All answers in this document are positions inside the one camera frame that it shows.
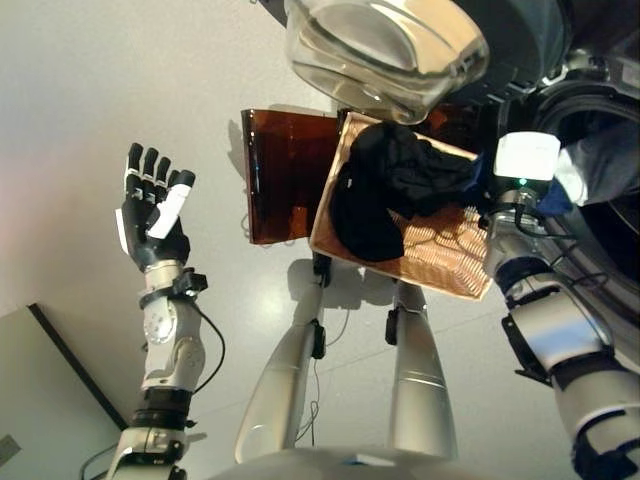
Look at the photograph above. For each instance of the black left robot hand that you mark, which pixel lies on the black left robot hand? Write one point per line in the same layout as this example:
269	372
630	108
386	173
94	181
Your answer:
160	245

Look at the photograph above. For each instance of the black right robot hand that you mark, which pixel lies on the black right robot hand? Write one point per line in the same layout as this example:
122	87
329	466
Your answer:
527	155

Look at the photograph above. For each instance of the navy blue garment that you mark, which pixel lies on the navy blue garment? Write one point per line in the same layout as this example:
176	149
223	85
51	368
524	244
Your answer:
555	200

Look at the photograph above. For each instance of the light grey garment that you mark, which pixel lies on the light grey garment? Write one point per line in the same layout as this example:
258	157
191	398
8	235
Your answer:
600	165

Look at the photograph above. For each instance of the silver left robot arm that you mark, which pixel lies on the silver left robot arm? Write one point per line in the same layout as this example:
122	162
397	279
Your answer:
170	350

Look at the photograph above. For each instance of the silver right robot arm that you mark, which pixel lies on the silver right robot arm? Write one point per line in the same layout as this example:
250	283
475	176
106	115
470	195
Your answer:
565	330

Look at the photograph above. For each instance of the dark grey washing machine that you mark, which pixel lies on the dark grey washing machine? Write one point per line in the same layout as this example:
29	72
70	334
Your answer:
600	65

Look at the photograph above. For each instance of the round washing machine door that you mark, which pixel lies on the round washing machine door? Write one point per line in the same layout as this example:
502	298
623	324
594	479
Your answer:
375	50

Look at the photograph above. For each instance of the brown wicker laundry tray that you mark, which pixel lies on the brown wicker laundry tray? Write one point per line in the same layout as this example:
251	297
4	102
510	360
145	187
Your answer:
445	260

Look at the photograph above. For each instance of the dark brown stand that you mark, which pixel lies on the dark brown stand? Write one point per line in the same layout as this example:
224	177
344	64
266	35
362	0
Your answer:
285	175

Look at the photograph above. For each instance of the black garment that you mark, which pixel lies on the black garment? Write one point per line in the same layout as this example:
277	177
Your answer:
370	220

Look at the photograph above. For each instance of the silver left robot leg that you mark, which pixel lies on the silver left robot leg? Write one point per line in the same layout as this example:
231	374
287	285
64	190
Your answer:
280	390

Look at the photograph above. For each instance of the silver robot leg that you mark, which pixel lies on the silver robot leg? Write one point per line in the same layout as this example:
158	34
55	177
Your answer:
280	390
420	390

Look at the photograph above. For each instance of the silver right robot leg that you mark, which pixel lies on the silver right robot leg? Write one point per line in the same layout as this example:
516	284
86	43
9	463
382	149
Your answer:
420	390

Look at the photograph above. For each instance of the silver robot torso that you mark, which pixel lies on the silver robot torso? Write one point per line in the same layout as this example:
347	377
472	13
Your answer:
350	465

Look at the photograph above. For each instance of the grey wall socket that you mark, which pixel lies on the grey wall socket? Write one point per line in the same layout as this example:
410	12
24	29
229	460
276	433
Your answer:
9	450

